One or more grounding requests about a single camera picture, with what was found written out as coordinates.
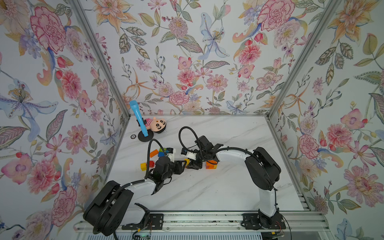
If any blue tube on stand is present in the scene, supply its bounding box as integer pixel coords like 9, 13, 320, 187
130, 100, 149, 137

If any yellow lego brick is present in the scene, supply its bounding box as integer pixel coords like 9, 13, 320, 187
184, 159, 191, 167

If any black round stand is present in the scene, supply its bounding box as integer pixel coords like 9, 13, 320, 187
137, 119, 154, 142

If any plush doll head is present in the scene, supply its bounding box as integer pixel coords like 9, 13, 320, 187
144, 118, 167, 134

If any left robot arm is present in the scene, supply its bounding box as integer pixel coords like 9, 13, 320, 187
83, 156, 187, 236

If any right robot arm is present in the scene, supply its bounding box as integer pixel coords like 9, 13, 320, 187
192, 136, 283, 224

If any orange lego plate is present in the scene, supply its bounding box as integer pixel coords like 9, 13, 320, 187
206, 161, 218, 170
150, 150, 159, 158

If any orange lego plate on table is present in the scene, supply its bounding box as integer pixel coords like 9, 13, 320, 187
150, 150, 159, 158

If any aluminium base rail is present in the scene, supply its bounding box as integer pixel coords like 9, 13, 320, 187
75, 211, 334, 240

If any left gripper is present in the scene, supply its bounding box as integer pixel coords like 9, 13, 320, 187
161, 160, 188, 182

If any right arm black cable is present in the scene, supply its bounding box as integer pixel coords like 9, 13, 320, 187
178, 126, 200, 154

